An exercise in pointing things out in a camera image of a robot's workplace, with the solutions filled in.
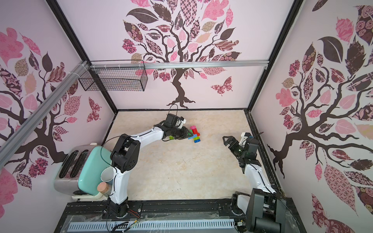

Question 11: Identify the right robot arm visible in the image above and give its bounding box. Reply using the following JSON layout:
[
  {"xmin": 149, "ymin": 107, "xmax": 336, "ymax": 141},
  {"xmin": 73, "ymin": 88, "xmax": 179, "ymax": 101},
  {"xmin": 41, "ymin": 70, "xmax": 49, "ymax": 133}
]
[{"xmin": 222, "ymin": 133, "xmax": 286, "ymax": 233}]

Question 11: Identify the tall red lego brick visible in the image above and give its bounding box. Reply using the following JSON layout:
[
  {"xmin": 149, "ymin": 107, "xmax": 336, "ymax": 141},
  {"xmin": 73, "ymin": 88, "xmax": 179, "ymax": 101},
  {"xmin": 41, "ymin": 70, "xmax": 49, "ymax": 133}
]
[{"xmin": 192, "ymin": 129, "xmax": 200, "ymax": 136}]

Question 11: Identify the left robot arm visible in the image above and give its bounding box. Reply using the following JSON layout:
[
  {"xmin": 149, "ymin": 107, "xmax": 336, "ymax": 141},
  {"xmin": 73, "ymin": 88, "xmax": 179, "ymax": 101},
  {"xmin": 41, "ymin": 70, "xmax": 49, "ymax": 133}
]
[{"xmin": 108, "ymin": 113, "xmax": 192, "ymax": 217}]

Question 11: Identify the aluminium frame bar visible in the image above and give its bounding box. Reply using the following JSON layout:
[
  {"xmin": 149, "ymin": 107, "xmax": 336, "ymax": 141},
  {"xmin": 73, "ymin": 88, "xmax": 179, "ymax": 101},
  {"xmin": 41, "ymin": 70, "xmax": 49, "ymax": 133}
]
[
  {"xmin": 1, "ymin": 61, "xmax": 89, "ymax": 168},
  {"xmin": 90, "ymin": 60, "xmax": 269, "ymax": 70}
]

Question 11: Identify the white slotted cable duct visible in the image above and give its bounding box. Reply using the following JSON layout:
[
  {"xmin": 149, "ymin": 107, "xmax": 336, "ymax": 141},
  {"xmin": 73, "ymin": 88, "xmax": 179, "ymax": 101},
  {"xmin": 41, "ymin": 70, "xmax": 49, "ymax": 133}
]
[{"xmin": 63, "ymin": 219, "xmax": 236, "ymax": 233}]

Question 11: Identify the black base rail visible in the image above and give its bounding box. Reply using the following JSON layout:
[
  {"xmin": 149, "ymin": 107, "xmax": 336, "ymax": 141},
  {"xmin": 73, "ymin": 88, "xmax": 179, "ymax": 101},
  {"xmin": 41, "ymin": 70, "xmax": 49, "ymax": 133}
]
[{"xmin": 55, "ymin": 194, "xmax": 306, "ymax": 233}]

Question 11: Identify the black wire basket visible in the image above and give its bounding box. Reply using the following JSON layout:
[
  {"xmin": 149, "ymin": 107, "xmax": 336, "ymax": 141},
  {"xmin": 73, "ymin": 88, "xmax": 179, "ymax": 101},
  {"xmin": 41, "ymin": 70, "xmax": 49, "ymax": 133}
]
[{"xmin": 79, "ymin": 59, "xmax": 148, "ymax": 91}]

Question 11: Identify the cork lid jar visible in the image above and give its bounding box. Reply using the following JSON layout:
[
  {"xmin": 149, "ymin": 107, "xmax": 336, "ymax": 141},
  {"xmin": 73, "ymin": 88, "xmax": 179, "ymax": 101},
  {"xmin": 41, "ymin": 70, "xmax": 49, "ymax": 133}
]
[{"xmin": 97, "ymin": 182, "xmax": 113, "ymax": 197}]

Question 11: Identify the blue mug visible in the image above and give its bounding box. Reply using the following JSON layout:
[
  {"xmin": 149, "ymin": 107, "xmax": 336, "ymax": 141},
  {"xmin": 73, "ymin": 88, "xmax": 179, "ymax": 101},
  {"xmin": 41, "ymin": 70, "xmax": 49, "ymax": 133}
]
[{"xmin": 101, "ymin": 167, "xmax": 116, "ymax": 184}]

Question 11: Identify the aluminium frame bar back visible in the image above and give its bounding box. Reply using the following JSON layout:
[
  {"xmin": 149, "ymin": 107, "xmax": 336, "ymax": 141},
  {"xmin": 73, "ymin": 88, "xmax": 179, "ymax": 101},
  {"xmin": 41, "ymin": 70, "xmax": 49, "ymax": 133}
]
[{"xmin": 90, "ymin": 60, "xmax": 269, "ymax": 70}]

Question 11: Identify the mint green toaster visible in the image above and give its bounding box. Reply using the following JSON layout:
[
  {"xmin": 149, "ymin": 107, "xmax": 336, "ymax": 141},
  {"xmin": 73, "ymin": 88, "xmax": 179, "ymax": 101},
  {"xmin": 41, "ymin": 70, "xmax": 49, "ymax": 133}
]
[{"xmin": 53, "ymin": 143, "xmax": 111, "ymax": 201}]

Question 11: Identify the aluminium frame bar left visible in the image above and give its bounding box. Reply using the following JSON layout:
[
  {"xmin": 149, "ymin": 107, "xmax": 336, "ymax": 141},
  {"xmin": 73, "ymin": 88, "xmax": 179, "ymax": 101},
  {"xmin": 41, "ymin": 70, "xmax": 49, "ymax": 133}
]
[{"xmin": 1, "ymin": 61, "xmax": 89, "ymax": 168}]

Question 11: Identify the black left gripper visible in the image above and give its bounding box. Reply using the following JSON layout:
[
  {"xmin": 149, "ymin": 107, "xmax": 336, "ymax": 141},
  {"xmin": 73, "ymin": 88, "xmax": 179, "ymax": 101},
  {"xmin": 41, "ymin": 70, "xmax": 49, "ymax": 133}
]
[{"xmin": 170, "ymin": 126, "xmax": 193, "ymax": 140}]

